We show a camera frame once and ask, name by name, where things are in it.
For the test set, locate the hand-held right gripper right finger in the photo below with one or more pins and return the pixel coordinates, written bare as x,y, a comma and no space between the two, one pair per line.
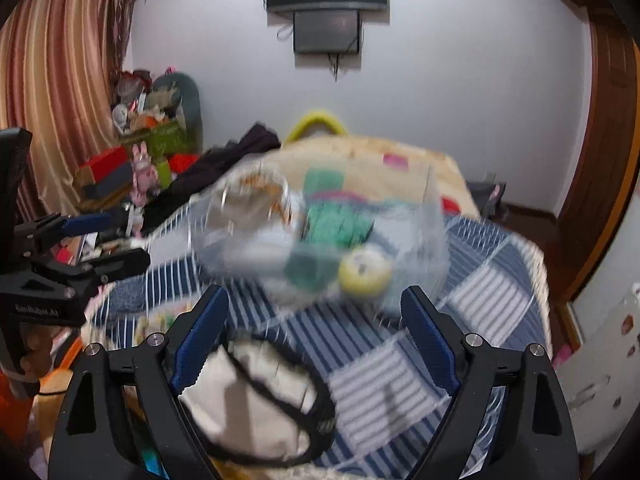
430,342

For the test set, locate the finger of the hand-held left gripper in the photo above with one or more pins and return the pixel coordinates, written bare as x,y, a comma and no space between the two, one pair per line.
87,222
122,261

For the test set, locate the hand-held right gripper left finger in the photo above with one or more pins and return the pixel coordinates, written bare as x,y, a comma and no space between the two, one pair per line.
200,342

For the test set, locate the white bag with black trim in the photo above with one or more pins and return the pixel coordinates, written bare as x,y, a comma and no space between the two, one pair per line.
250,400

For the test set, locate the clear plastic storage bin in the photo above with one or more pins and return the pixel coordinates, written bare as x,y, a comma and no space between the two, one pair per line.
415,240

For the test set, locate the yellow round soft toy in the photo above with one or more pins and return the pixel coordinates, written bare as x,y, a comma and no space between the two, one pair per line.
365,270

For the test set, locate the person's left hand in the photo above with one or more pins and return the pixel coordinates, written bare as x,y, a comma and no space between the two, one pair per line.
36,357

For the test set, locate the blue striped patchwork blanket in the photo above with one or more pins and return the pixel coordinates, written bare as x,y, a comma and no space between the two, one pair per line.
390,365

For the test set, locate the red box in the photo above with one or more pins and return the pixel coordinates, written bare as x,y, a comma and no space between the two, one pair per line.
102,162

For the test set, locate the pink bunny toy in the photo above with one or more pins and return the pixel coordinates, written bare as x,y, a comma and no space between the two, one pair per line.
144,175

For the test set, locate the orange object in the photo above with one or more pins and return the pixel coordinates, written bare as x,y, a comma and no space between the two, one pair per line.
12,405

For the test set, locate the red cloth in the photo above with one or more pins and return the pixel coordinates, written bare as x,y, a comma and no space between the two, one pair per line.
182,162

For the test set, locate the green cardboard box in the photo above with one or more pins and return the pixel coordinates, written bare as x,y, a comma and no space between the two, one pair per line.
162,137

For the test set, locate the dark clothing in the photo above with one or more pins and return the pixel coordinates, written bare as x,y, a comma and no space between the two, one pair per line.
200,170

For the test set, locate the pile of stuffed toys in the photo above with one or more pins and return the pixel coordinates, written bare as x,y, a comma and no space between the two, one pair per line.
137,102

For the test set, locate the clear round container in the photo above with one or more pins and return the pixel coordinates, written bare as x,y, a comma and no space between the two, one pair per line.
255,195

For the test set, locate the striped brown curtain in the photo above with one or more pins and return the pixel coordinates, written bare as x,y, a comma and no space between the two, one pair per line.
55,70

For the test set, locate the green knitted cloth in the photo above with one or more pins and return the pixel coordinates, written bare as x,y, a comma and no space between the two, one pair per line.
327,217

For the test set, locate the white cabinet with stickers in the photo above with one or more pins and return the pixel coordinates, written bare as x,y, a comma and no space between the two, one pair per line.
607,360

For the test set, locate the beige printed bed cover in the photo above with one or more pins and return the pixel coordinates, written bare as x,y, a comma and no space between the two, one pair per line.
370,150

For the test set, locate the wooden door frame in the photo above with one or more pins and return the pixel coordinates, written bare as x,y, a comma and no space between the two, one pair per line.
600,125

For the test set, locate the small black wall monitor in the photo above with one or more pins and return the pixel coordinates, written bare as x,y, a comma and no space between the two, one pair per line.
326,30

